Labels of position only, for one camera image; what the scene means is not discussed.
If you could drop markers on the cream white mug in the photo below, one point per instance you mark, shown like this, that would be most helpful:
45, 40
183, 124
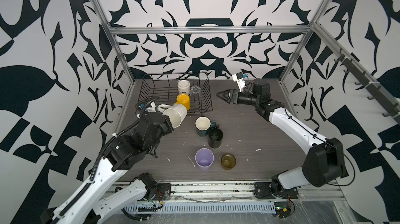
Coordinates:
176, 113

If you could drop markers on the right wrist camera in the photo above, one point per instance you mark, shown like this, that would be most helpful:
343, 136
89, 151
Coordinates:
240, 80

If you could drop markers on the dark green mug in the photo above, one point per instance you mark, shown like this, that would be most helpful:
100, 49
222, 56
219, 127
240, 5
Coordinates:
204, 125

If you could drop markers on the white mug red inside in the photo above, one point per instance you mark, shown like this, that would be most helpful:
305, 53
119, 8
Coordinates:
184, 87

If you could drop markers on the white slotted cable duct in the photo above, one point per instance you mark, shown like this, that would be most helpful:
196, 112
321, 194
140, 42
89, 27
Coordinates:
204, 208

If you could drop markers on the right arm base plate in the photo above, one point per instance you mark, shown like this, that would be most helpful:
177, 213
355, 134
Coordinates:
265, 190

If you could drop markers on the black wire dish rack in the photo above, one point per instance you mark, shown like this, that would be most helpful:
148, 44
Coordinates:
165, 86

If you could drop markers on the small green circuit board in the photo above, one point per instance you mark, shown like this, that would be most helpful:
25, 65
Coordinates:
284, 210

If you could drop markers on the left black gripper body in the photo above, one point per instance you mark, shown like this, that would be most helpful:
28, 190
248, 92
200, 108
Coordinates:
166, 129

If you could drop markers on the clear glass cup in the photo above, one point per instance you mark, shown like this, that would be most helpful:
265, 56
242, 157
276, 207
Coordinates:
196, 91

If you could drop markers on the lavender cup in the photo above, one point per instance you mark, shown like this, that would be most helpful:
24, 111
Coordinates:
204, 159

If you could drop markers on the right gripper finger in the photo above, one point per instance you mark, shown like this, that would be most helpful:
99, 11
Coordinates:
228, 98
226, 92

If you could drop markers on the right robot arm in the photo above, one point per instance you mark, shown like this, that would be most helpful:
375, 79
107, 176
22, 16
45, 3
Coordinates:
325, 158

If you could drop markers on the olive glass cup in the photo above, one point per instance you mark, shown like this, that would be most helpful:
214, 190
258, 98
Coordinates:
228, 161

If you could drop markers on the black mug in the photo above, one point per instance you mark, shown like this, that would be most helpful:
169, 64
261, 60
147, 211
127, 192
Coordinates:
215, 138

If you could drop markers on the yellow mug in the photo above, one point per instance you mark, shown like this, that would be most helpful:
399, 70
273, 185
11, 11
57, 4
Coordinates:
184, 100

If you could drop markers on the grey wall hook rail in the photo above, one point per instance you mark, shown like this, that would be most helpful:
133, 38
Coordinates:
365, 80

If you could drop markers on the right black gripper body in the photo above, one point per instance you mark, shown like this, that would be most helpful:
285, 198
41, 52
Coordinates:
247, 98

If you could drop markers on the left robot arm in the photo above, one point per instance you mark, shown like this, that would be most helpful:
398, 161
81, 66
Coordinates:
125, 149

